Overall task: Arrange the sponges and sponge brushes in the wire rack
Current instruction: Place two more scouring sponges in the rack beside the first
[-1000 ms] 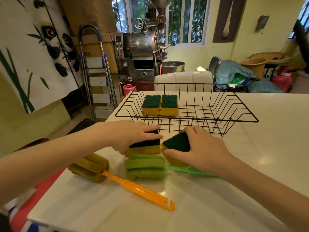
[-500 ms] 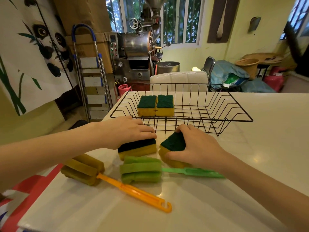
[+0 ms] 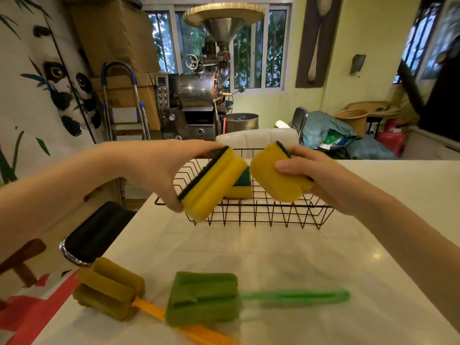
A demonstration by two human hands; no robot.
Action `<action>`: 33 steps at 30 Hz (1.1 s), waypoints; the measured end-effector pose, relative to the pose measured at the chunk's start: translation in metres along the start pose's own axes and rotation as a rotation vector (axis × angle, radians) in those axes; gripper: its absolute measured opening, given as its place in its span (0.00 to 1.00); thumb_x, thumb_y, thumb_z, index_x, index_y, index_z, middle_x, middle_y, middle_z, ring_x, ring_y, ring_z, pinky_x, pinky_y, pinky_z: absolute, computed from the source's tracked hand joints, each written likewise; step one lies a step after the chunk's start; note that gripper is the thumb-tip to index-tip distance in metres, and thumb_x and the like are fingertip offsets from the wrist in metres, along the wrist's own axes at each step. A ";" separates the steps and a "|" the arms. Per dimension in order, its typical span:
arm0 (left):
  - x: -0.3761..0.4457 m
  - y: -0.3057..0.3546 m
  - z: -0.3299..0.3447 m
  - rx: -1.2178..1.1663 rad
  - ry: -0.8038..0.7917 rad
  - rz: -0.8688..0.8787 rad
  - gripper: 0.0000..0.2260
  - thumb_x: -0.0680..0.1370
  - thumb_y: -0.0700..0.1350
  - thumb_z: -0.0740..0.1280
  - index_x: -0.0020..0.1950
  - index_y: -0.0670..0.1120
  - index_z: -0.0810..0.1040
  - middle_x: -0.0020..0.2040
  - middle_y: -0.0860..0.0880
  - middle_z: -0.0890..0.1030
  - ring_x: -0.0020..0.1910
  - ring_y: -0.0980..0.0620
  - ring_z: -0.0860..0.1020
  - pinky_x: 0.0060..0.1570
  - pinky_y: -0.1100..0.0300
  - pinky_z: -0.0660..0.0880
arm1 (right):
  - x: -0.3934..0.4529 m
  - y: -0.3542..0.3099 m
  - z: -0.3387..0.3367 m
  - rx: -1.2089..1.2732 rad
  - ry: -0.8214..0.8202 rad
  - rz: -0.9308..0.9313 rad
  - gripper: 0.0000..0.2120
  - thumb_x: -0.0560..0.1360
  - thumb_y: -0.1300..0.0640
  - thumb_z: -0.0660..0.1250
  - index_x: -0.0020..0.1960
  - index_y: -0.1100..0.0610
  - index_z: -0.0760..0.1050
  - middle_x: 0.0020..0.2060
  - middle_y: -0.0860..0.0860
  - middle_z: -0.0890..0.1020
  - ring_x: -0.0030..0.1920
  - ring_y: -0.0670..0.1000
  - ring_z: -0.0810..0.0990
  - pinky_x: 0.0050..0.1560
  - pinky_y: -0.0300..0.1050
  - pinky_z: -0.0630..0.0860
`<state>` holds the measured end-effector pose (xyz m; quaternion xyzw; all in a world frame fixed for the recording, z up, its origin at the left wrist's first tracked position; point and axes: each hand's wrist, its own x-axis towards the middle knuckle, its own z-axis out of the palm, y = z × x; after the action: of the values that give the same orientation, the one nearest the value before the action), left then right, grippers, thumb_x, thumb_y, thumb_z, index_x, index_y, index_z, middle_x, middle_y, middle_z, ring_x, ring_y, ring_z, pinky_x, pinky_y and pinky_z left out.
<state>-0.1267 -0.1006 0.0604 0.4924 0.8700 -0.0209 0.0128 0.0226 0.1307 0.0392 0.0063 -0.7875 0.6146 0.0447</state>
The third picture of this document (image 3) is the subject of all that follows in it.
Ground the person's right hand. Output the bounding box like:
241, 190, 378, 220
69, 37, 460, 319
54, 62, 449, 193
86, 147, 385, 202
275, 144, 364, 217

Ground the person's left hand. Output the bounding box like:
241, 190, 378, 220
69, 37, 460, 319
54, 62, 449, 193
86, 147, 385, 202
118, 139, 226, 214

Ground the yellow sponge with green pad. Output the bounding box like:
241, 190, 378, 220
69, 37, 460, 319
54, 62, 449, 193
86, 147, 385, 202
178, 146, 249, 223
249, 141, 315, 204
224, 166, 253, 200

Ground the person's left forearm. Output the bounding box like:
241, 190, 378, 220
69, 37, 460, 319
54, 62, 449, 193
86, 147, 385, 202
0, 143, 144, 264

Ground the person's right forearm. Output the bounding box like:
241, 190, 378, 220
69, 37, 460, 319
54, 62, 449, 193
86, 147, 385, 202
343, 186, 460, 333

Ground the white padded chair back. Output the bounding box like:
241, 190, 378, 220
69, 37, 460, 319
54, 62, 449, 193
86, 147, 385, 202
215, 128, 299, 159

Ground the steel bucket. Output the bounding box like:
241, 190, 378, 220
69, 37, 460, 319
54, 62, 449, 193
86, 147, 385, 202
223, 113, 259, 134

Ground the light blue plastic bag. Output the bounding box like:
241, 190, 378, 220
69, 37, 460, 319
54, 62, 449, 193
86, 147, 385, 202
301, 111, 357, 150

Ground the metal coffee roaster machine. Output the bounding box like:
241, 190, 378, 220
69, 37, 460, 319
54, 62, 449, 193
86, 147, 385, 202
156, 3, 266, 141

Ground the woven straw basket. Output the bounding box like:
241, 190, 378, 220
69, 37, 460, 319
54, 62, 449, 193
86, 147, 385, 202
336, 108, 369, 138

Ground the dark blue plastic bag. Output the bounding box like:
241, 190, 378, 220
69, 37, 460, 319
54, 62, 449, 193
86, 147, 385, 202
346, 136, 398, 161

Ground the flat woven tray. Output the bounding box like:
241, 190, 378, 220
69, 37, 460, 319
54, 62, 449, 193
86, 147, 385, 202
346, 100, 400, 118

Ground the white-framed barred window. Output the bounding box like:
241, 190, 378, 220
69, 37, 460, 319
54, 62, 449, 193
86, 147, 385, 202
143, 3, 294, 96

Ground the black padded stool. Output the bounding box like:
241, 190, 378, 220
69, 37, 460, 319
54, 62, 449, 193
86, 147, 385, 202
59, 201, 137, 267

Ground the large cardboard box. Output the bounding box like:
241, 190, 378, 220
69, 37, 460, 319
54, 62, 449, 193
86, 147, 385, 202
68, 0, 161, 78

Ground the green sponge bottle brush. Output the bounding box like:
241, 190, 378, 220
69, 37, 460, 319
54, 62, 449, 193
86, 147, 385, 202
165, 271, 351, 328

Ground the black flat screen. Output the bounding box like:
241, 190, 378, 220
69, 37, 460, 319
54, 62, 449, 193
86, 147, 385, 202
418, 57, 460, 143

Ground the dark-framed side window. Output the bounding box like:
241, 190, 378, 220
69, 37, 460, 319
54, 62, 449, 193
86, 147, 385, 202
393, 0, 443, 85

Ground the brown wooden stool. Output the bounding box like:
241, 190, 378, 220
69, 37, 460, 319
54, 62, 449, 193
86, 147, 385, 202
0, 238, 47, 288

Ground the black wire basket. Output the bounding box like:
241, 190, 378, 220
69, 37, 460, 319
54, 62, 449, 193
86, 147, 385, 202
154, 149, 335, 230

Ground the blue-handled step ladder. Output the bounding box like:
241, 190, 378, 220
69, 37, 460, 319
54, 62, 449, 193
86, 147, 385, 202
101, 61, 152, 141

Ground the grey wall lamp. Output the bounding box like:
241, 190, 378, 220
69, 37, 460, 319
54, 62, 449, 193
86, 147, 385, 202
350, 54, 367, 76

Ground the spoon wall picture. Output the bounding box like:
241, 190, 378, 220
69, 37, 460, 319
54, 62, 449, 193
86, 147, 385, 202
295, 0, 344, 89

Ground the orange-handled sponge bottle brush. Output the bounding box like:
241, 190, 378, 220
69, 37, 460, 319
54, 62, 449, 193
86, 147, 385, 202
73, 257, 242, 345

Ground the panda print wall cloth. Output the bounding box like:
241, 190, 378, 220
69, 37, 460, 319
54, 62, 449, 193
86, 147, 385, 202
0, 0, 105, 185

